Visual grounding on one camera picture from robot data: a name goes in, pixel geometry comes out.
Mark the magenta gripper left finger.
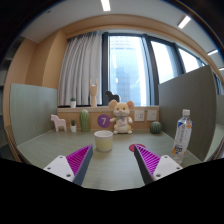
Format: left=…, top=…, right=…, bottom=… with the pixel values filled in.
left=44, top=145, right=93, bottom=186

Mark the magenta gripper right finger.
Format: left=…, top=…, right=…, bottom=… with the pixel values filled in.
left=134, top=144, right=182, bottom=185

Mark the clear plastic water bottle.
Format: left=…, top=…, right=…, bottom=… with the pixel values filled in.
left=172, top=109, right=193, bottom=164

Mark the red round coaster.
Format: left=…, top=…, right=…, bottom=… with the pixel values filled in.
left=129, top=144, right=145, bottom=152

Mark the small potted plant on desk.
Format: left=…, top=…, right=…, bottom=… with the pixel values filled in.
left=70, top=119, right=77, bottom=132

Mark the cream yellow cup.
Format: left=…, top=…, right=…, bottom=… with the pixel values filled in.
left=94, top=130, right=113, bottom=152

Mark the pink toy horse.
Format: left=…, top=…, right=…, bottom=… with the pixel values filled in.
left=51, top=115, right=67, bottom=131

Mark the tall green cactus ornament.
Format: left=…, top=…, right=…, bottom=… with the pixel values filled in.
left=79, top=109, right=90, bottom=132

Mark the wooden back shelf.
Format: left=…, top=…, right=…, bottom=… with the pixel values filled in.
left=57, top=106, right=159, bottom=130

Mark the plush hamster toy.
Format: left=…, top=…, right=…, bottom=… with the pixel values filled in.
left=109, top=100, right=134, bottom=134

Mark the purple number seven sign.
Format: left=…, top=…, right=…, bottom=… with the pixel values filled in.
left=97, top=114, right=110, bottom=128

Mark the small potted plant on shelf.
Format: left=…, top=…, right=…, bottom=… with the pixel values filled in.
left=70, top=97, right=76, bottom=108

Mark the left green desk partition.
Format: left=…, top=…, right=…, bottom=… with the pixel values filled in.
left=10, top=84, right=57, bottom=145

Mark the green desk partition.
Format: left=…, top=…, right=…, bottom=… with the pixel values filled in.
left=159, top=65, right=216, bottom=161
left=10, top=84, right=57, bottom=145

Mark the black toy horse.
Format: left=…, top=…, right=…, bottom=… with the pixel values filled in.
left=105, top=90, right=120, bottom=106

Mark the wooden hand sculpture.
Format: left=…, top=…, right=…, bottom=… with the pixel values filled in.
left=89, top=83, right=98, bottom=107

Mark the right green desk partition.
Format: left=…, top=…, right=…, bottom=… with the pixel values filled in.
left=159, top=65, right=216, bottom=161

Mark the grey white curtain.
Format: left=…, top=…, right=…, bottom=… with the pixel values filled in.
left=58, top=31, right=102, bottom=106

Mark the white wall socket right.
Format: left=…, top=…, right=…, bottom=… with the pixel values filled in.
left=147, top=110, right=157, bottom=121

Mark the white wall socket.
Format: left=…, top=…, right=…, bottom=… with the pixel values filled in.
left=147, top=110, right=157, bottom=121
left=134, top=110, right=145, bottom=121

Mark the white wall socket left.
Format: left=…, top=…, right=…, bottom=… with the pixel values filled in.
left=134, top=110, right=145, bottom=121

